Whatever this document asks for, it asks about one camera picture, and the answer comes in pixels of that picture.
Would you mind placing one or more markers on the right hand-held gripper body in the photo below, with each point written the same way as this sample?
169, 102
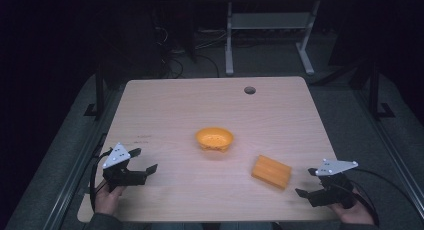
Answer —
333, 167

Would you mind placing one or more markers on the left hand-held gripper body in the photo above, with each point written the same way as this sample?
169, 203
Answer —
116, 155

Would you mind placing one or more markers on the person's left hand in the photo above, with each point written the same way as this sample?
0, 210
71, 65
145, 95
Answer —
106, 200

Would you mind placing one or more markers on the person's right hand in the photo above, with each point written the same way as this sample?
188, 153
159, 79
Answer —
355, 214

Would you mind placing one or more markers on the orange ridged block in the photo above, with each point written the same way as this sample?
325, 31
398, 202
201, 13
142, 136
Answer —
271, 172

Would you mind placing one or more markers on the black metal stand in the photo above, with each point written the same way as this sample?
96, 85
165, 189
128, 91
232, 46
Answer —
99, 90
375, 90

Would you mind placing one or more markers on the orange perforated bowl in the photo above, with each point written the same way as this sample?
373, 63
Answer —
214, 139

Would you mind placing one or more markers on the white metal stand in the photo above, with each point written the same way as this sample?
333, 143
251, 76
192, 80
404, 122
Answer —
270, 20

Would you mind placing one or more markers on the grey metal frame rail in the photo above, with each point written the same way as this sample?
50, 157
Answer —
71, 176
398, 170

